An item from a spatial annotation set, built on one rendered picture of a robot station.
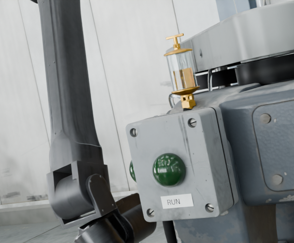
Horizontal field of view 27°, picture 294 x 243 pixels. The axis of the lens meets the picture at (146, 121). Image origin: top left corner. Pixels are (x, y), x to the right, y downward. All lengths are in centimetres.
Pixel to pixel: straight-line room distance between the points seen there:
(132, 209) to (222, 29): 32
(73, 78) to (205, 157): 41
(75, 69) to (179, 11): 545
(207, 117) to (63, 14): 46
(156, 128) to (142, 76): 604
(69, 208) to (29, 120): 673
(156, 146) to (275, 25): 20
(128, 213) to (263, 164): 37
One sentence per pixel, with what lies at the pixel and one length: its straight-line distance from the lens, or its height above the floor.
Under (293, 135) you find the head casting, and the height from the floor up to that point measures 129.
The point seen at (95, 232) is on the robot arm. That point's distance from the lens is 83.
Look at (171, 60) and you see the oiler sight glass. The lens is 59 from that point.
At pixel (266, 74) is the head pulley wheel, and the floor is 135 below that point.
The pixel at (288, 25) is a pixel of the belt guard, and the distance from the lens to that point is 65.
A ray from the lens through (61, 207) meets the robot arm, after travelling 84.
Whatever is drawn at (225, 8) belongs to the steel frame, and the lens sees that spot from 563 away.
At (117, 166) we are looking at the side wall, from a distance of 691.
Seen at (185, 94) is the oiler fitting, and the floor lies 134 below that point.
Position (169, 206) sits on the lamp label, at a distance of 53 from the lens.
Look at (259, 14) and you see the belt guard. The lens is 65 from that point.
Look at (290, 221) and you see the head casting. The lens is 77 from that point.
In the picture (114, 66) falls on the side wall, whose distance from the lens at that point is 673.
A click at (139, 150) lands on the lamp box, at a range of 53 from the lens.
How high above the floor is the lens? 136
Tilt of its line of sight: 3 degrees down
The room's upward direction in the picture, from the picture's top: 12 degrees counter-clockwise
